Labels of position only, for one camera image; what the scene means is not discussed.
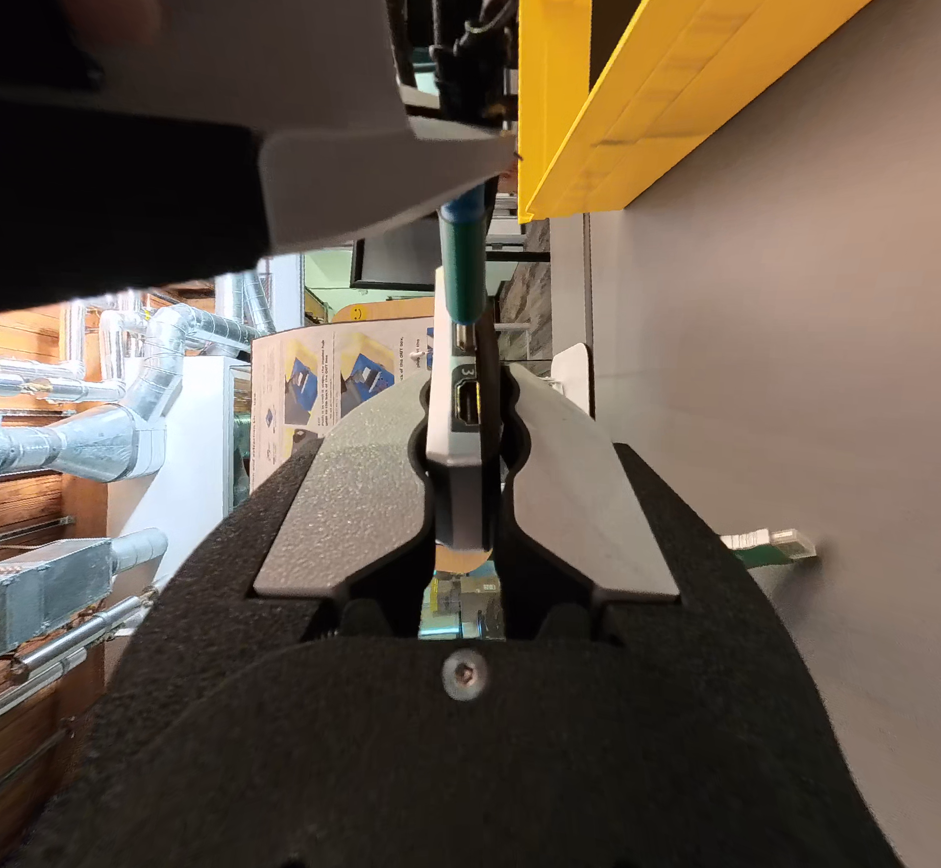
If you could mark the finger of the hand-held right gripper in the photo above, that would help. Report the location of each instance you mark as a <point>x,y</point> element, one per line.
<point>338,60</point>

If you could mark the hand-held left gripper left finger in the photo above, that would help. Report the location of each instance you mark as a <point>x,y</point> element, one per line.
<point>346,516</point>

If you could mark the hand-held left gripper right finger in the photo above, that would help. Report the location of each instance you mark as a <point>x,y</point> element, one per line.
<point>588,516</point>

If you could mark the silver port hub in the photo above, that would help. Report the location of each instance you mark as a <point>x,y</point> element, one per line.
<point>463,457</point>

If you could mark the yellow plastic bin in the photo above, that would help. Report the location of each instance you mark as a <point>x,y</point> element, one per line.
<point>691,45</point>

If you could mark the white stand base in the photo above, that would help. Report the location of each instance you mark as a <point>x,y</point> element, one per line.
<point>574,376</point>

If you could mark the printed instruction sheet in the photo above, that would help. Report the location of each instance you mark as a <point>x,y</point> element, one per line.
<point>324,376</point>

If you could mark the instruction sheet on stand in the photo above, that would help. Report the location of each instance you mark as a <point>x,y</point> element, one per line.
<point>383,310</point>

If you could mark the silver ventilation duct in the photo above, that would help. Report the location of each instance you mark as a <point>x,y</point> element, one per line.
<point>66,589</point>
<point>103,427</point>

